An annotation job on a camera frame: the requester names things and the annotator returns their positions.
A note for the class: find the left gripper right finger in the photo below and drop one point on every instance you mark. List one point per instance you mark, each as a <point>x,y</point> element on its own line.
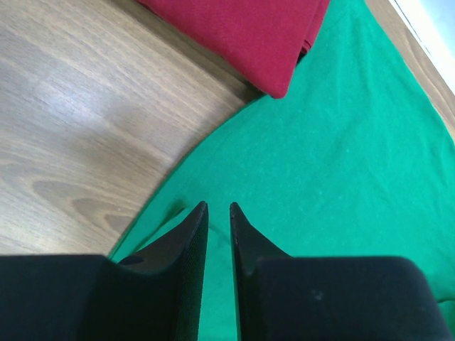
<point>280,297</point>

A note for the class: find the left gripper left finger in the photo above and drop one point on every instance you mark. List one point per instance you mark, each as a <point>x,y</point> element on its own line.
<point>152,294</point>

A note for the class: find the folded red t-shirt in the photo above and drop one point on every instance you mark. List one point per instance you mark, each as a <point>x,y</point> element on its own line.
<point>262,40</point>

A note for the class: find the green t-shirt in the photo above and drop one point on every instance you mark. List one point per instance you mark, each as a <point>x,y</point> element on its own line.
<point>354,161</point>

